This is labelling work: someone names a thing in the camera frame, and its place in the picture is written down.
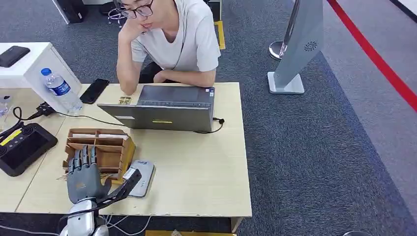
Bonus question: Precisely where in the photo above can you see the grey kiosk stand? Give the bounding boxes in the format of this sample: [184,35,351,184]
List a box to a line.
[267,0,325,95]

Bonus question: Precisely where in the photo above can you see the black laptop power cable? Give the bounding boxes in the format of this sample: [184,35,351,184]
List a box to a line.
[12,106,225,135]

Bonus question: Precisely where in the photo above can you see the white cabinet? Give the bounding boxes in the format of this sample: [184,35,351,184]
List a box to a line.
[0,42,83,115]

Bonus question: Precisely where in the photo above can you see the wooden card box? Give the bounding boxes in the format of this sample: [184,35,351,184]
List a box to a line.
[61,127,136,185]

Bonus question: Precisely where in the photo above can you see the white cables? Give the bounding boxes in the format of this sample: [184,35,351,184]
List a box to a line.
[0,213,152,236]

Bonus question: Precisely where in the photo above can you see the chrome stanchion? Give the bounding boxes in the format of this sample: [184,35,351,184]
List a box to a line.
[268,0,300,61]

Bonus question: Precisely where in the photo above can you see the black power adapter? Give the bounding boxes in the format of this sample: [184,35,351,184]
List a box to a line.
[35,101,57,117]

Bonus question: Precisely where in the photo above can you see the person's left hand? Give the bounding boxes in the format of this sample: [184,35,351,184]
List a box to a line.
[153,70,170,84]

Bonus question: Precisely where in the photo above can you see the black computer tower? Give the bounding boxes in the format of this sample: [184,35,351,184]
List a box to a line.
[57,0,89,24]

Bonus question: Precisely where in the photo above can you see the grey laptop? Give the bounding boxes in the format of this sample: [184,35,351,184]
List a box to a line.
[97,85,216,133]

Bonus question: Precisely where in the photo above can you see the black smartphone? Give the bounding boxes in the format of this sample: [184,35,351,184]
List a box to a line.
[79,78,110,105]

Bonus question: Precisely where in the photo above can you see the person's right hand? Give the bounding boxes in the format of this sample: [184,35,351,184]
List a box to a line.
[118,18,154,43]

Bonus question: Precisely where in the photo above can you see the small clear plastic bottle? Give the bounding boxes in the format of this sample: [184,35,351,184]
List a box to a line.
[0,94,13,123]

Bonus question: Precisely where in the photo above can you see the person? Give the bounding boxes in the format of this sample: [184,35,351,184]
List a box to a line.
[116,0,221,96]

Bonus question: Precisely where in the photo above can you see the black controller with screen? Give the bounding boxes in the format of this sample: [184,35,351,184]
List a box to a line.
[0,122,59,177]

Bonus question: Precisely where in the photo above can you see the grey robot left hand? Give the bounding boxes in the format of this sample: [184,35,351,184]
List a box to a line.
[66,145,142,205]

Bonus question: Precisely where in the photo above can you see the red floor tape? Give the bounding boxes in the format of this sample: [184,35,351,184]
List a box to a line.
[327,0,417,113]

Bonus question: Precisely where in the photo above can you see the black phone case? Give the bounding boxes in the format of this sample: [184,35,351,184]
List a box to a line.
[0,46,31,68]

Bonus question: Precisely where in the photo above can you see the large blue label water bottle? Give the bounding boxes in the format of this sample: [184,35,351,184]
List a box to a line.
[40,67,84,113]

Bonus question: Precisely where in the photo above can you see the silver card reader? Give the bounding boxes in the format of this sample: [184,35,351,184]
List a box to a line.
[123,159,156,198]

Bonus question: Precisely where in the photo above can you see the chrome office chair base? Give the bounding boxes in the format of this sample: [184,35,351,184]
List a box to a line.
[107,0,131,29]

